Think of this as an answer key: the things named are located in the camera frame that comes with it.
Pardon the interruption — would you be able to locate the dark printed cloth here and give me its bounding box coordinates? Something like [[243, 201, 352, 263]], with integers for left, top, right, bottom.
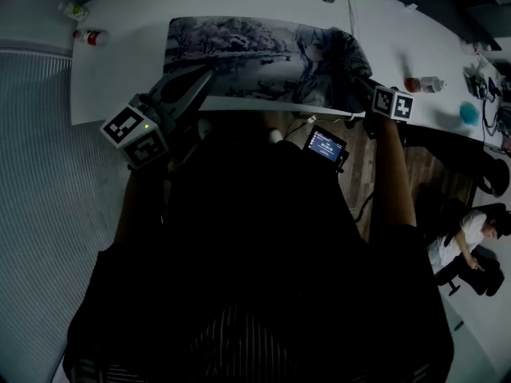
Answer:
[[162, 16, 374, 109]]

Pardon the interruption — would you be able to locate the green cap bottle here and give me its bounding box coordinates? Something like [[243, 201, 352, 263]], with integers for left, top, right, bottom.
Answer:
[[58, 1, 90, 21]]

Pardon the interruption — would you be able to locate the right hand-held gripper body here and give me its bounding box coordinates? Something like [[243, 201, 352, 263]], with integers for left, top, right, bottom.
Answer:
[[361, 80, 415, 123]]

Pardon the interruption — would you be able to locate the person's right forearm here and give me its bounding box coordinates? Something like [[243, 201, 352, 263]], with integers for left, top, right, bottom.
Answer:
[[369, 114, 418, 231]]

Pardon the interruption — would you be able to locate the clear tea bottle white label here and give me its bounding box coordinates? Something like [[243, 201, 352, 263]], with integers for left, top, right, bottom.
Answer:
[[403, 75, 448, 94]]

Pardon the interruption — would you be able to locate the small black screen device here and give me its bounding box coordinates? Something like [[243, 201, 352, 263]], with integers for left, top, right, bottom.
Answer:
[[302, 124, 348, 164]]

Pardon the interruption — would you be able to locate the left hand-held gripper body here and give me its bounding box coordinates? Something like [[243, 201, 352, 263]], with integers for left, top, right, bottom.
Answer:
[[99, 93, 179, 171]]

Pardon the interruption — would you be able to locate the thin white cable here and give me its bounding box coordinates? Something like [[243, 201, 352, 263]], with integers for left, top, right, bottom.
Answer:
[[342, 0, 361, 48]]

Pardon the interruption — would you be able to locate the circuit board with wires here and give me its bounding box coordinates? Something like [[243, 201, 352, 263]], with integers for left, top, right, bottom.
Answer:
[[462, 62, 502, 100]]

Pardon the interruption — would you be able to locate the person's left forearm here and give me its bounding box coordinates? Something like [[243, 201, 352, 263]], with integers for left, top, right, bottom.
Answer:
[[114, 160, 171, 251]]

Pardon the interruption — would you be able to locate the teal round object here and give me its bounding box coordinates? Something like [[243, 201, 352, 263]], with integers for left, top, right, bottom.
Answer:
[[458, 101, 481, 127]]

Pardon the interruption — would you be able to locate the red label bottle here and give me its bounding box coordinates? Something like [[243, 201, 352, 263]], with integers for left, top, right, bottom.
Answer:
[[72, 28, 109, 48]]

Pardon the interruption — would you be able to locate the person's black striped clothing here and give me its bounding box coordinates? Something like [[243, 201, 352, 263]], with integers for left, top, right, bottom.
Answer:
[[59, 133, 456, 383]]

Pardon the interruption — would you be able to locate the black cable bundle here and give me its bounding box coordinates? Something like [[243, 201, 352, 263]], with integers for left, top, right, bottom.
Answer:
[[480, 93, 511, 140]]

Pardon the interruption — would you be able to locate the small grey desk partition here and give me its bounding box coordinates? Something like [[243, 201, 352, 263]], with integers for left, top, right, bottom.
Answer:
[[390, 0, 505, 52]]

